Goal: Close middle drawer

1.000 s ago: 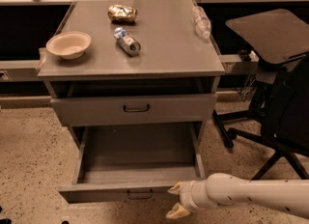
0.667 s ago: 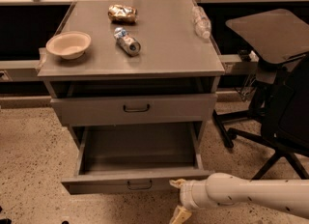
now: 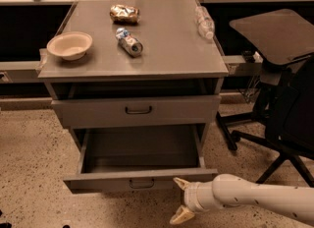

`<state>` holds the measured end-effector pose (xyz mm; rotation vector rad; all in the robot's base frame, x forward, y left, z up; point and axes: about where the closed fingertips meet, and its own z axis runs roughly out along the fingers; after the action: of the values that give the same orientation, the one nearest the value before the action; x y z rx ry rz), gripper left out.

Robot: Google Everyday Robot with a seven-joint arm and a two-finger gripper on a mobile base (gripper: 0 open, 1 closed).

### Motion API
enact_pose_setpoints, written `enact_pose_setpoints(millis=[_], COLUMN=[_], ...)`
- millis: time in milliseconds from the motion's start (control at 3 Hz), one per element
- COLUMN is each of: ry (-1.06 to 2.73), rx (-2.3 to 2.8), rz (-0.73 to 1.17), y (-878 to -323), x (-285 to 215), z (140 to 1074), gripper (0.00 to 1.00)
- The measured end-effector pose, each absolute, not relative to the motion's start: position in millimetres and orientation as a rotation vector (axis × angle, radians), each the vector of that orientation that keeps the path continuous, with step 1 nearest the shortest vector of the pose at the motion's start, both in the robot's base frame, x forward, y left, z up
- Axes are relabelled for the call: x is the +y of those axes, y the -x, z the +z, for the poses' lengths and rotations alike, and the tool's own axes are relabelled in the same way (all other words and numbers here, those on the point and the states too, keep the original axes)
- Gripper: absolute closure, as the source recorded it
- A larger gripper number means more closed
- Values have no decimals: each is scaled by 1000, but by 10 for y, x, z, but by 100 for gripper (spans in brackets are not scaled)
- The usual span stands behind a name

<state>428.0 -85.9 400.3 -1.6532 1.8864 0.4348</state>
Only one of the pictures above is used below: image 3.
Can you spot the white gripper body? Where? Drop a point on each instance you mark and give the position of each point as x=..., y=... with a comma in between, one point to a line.
x=189, y=198

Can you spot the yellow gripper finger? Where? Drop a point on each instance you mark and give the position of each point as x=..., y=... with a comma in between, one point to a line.
x=182, y=183
x=183, y=214

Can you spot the grey drawer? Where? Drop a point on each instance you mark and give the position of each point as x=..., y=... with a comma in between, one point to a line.
x=138, y=158
x=130, y=112

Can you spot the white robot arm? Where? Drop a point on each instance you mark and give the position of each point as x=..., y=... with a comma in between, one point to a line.
x=227, y=191

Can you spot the grey top drawer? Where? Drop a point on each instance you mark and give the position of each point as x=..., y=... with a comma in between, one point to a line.
x=130, y=112

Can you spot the grey drawer cabinet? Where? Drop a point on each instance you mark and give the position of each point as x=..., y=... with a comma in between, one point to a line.
x=175, y=60

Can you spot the black office chair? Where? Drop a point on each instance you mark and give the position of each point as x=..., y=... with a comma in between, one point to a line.
x=290, y=127

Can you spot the silver soda can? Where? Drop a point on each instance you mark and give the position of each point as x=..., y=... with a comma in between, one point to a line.
x=128, y=42

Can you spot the clear plastic water bottle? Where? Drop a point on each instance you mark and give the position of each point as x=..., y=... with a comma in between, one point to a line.
x=204, y=23

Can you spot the white paper bowl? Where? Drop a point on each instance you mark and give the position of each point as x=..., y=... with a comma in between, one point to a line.
x=70, y=46

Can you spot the crushed gold foil bag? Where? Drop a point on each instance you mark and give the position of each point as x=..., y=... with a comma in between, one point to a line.
x=124, y=14

